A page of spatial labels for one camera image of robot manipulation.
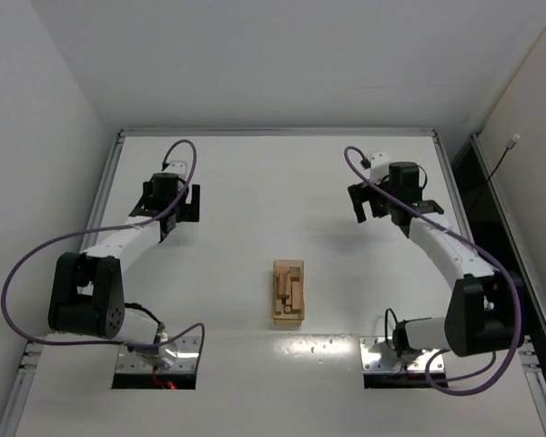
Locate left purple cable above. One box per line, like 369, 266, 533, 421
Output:
0, 139, 206, 351

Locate purple cable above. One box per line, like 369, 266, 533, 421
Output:
0, 139, 206, 351
343, 146, 523, 396

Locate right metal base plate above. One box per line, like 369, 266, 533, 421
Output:
359, 336, 439, 376

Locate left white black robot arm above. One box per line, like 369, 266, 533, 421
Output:
48, 171, 201, 370

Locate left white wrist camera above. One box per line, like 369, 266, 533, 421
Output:
165, 160, 188, 178

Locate pile of wood blocks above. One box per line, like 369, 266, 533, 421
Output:
273, 267, 304, 318

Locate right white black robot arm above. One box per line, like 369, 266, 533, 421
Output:
348, 154, 523, 357

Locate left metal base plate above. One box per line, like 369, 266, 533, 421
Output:
116, 336, 201, 375

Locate metal base plate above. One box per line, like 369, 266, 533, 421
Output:
359, 336, 439, 376
116, 336, 201, 375

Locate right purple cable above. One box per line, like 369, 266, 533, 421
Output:
343, 146, 523, 396

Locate black wall cable with plug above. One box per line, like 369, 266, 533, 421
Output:
463, 134, 521, 215

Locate orange translucent plastic box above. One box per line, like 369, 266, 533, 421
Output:
271, 259, 305, 328

